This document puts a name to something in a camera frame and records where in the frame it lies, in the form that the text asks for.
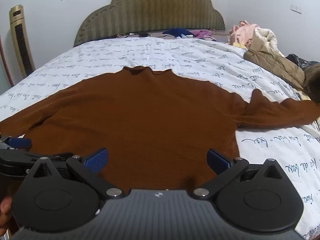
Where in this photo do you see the brown sweater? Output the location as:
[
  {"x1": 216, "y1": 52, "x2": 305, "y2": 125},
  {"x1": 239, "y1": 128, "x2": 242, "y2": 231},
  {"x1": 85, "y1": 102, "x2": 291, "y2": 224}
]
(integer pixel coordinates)
[{"x1": 0, "y1": 66, "x2": 320, "y2": 192}]

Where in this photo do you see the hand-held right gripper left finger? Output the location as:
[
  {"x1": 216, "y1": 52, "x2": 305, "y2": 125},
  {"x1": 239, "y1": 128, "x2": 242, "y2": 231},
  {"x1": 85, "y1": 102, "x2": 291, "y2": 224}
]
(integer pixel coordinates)
[{"x1": 25, "y1": 148, "x2": 125, "y2": 199}]

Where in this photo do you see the gold tower air conditioner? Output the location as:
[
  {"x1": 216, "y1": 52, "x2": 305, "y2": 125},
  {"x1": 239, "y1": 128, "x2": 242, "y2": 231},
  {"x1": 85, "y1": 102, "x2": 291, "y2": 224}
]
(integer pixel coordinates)
[{"x1": 9, "y1": 4, "x2": 36, "y2": 78}]

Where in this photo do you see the white script-printed bedsheet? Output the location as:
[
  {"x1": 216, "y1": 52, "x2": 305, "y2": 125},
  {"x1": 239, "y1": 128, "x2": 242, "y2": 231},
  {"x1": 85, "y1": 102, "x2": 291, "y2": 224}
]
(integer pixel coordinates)
[{"x1": 0, "y1": 37, "x2": 320, "y2": 240}]

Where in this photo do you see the dark cloth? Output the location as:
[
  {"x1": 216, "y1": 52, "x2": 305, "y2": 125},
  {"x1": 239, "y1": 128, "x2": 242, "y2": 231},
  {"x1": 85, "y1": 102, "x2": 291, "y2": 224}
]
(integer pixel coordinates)
[{"x1": 286, "y1": 54, "x2": 320, "y2": 71}]

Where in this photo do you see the person's left hand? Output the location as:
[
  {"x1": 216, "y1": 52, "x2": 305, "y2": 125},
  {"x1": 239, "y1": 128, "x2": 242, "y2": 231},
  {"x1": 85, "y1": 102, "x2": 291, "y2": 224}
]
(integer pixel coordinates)
[{"x1": 0, "y1": 196, "x2": 13, "y2": 232}]

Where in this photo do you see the khaki padded jacket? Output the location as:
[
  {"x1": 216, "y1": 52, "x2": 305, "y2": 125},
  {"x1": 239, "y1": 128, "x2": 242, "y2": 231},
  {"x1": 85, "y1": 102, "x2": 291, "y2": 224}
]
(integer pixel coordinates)
[{"x1": 243, "y1": 47, "x2": 320, "y2": 100}]

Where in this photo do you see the olive striped padded headboard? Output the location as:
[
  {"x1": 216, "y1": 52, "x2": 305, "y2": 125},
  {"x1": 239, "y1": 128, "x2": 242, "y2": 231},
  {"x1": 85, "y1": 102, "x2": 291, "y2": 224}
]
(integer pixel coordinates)
[{"x1": 74, "y1": 0, "x2": 225, "y2": 47}]

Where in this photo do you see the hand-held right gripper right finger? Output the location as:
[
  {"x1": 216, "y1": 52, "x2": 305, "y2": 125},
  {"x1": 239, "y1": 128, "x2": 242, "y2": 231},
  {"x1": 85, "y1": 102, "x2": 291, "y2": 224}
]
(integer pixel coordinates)
[{"x1": 192, "y1": 149, "x2": 293, "y2": 199}]

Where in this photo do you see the cream quilted jacket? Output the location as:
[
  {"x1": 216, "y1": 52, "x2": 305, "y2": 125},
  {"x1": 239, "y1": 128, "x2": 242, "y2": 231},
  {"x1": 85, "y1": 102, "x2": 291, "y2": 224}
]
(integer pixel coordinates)
[{"x1": 250, "y1": 25, "x2": 286, "y2": 57}]

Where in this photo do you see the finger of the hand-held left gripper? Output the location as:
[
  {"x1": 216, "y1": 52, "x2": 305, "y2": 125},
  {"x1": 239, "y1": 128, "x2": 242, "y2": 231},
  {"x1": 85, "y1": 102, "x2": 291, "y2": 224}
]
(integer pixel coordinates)
[{"x1": 5, "y1": 137, "x2": 32, "y2": 150}]

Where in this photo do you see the pink clothes pile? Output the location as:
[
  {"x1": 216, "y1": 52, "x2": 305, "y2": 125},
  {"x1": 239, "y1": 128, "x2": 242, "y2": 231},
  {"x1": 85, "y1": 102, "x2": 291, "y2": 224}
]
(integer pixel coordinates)
[{"x1": 228, "y1": 21, "x2": 260, "y2": 48}]

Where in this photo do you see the dark blue garment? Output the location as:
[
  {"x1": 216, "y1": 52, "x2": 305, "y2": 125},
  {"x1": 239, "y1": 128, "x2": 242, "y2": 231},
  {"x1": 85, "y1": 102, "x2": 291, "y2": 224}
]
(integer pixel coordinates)
[{"x1": 162, "y1": 28, "x2": 192, "y2": 36}]

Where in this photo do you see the purple garment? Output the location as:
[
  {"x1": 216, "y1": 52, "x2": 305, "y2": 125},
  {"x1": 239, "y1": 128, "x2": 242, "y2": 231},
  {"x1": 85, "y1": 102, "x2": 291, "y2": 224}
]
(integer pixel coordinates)
[{"x1": 191, "y1": 29, "x2": 217, "y2": 40}]

